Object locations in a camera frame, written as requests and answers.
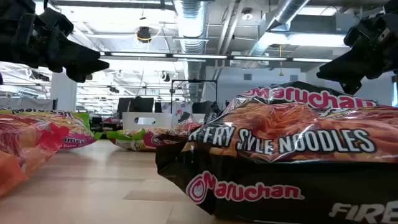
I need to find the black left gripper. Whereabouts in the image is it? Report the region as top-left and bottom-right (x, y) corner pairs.
(0, 14), (110, 83)

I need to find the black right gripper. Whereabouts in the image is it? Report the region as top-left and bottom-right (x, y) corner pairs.
(316, 12), (398, 96)

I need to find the black Maruchan fire noodle pack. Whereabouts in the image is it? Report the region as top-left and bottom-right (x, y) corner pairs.
(228, 80), (379, 110)
(154, 104), (398, 224)
(169, 101), (224, 139)

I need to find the pink shrimp ramen packet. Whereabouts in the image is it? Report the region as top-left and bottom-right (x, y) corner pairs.
(0, 108), (98, 151)

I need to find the green Maruchan ramen pack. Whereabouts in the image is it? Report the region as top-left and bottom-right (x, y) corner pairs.
(94, 126), (187, 152)

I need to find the red Maruchan noodle pack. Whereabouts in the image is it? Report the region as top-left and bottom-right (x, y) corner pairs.
(0, 113), (70, 197)

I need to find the white building column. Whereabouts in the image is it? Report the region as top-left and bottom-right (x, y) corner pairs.
(49, 70), (78, 112)

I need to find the grey curtain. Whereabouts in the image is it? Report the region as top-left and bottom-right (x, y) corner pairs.
(0, 96), (58, 111)

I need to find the black round ceiling device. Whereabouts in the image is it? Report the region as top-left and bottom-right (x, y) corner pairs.
(136, 26), (153, 44)

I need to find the black computer monitor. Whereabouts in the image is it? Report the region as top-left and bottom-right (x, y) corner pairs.
(117, 96), (155, 113)

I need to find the white floral cloth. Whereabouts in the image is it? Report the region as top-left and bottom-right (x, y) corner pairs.
(161, 101), (185, 114)

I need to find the long ceiling light strip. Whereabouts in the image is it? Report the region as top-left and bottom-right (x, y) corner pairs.
(98, 50), (334, 63)

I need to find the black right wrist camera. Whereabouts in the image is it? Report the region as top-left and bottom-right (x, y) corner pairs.
(343, 26), (365, 48)

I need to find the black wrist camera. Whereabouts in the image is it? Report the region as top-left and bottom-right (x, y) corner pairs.
(39, 7), (75, 37)
(343, 26), (365, 48)

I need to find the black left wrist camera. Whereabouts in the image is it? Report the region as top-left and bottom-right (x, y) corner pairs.
(39, 7), (75, 37)

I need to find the yellow hanging cord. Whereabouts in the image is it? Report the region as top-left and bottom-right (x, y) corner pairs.
(278, 45), (284, 77)

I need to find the slanted silver ventilation duct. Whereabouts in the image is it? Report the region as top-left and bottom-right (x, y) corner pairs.
(242, 0), (312, 68)

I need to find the large silver ventilation duct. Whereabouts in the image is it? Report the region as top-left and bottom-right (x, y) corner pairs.
(173, 0), (208, 103)

